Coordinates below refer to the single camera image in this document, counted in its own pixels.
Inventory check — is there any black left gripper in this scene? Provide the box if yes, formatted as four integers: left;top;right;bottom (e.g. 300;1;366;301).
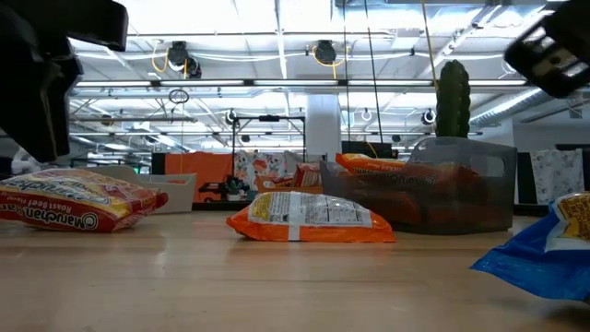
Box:
0;0;130;163

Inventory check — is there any red roast beef ramen pack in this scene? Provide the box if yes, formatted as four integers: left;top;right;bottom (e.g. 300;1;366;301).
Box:
293;160;324;188
0;168;170;233
260;176;296;189

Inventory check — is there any orange chicken ramen noodle pack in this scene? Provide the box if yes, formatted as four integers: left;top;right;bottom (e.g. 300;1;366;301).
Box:
343;163;490;227
335;152;407;175
225;191;397;244

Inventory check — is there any blue soy sauce ramen pack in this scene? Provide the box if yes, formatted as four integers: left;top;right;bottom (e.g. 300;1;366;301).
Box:
469;191;590;304

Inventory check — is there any white robot figure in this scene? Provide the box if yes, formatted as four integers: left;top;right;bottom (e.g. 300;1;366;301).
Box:
11;147;47;175

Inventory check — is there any green cactus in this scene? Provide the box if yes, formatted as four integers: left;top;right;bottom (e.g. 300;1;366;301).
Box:
435;58;472;138

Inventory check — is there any white patterned cloth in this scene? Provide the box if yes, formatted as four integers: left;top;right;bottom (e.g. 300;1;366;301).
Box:
529;148;585;205

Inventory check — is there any light grey plastic bin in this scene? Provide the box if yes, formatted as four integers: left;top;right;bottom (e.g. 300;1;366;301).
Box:
87;165;198;215

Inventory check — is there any orange partition panel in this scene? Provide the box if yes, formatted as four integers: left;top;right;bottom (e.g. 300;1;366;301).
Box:
164;151;235;203

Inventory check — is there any clear plastic bin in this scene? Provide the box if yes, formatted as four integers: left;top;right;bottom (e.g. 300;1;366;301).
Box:
320;136;518;235

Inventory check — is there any black monitor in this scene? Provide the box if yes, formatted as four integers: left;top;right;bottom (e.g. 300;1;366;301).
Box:
340;140;393;160

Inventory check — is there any floral patterned cloth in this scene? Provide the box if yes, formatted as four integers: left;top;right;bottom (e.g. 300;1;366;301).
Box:
232;149;299;191

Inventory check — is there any white building pillar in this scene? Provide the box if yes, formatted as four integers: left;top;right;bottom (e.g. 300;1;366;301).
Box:
306;94;342;162

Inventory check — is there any long ceiling light strip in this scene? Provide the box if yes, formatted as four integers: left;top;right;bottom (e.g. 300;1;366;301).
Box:
68;78;529;88

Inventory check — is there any orange plastic bin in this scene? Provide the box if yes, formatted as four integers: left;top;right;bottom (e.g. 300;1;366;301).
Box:
255;174;324;195

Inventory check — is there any yellow cable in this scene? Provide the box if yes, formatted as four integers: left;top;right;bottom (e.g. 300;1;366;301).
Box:
419;0;439;93

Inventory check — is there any black ceiling cable reel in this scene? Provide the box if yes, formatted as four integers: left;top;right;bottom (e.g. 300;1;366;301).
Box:
312;39;338;65
166;40;203;79

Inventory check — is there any long black cable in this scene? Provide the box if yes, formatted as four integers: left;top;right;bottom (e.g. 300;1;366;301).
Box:
362;0;384;144

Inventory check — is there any black metal rack frame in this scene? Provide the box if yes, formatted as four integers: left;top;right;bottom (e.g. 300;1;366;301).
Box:
230;114;308;179

